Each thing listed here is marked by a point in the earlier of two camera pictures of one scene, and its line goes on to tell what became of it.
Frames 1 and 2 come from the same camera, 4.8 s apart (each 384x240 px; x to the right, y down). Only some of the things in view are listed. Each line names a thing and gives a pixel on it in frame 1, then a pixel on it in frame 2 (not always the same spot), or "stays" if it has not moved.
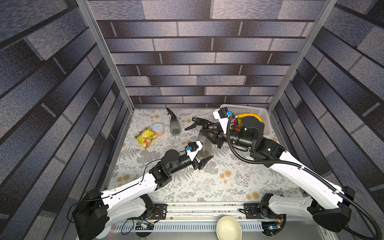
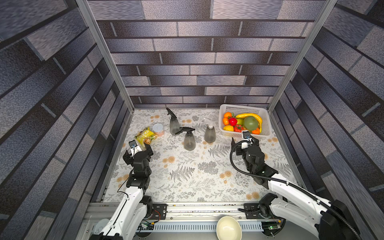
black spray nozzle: x=173 y=117 stays
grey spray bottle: x=206 y=150 -> x=189 y=141
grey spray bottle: x=175 y=127 stays
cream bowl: x=228 y=228 stays
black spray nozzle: x=204 y=123 -> x=185 y=129
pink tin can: x=158 y=129 stays
